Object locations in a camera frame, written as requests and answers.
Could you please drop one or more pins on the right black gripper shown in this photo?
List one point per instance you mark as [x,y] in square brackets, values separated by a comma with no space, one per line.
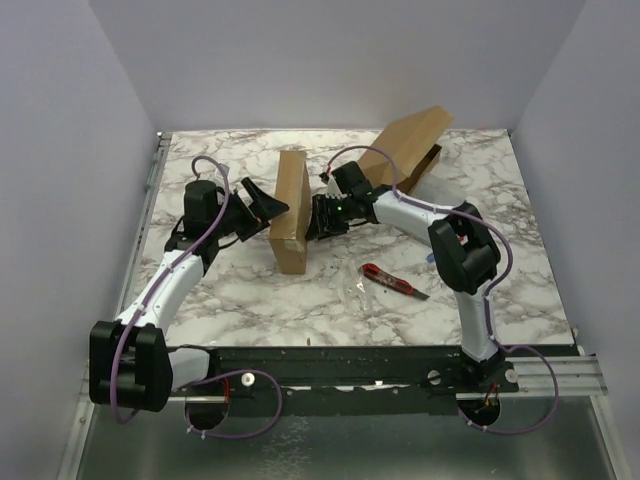
[326,216]

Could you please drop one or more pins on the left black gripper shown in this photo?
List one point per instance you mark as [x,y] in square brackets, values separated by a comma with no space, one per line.
[257,214]

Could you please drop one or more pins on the taped brown cardboard box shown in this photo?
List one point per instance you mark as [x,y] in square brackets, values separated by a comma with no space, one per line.
[287,231]

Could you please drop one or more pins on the red black utility knife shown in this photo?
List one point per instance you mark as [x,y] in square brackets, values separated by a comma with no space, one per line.
[379,276]

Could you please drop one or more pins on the brown cardboard express box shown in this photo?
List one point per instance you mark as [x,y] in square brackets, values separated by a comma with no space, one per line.
[412,143]

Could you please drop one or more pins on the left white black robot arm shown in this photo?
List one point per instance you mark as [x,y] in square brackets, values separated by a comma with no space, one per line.
[130,364]

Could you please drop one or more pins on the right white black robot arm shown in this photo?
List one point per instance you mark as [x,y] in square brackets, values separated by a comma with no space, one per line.
[465,254]

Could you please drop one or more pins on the clear plastic wrap piece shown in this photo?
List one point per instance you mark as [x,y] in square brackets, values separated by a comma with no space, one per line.
[353,290]

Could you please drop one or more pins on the clear plastic container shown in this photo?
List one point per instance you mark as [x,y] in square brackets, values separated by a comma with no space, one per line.
[436,190]

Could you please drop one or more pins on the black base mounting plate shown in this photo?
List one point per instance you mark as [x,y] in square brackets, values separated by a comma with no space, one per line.
[350,381]

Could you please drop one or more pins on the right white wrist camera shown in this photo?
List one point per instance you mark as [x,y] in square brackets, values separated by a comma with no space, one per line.
[332,190]

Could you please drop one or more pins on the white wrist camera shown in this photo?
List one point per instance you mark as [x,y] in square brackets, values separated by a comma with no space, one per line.
[218,180]
[332,190]

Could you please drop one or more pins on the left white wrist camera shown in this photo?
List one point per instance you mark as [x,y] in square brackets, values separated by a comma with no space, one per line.
[218,180]

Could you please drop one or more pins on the aluminium frame rail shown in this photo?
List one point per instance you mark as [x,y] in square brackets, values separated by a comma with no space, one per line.
[530,377]

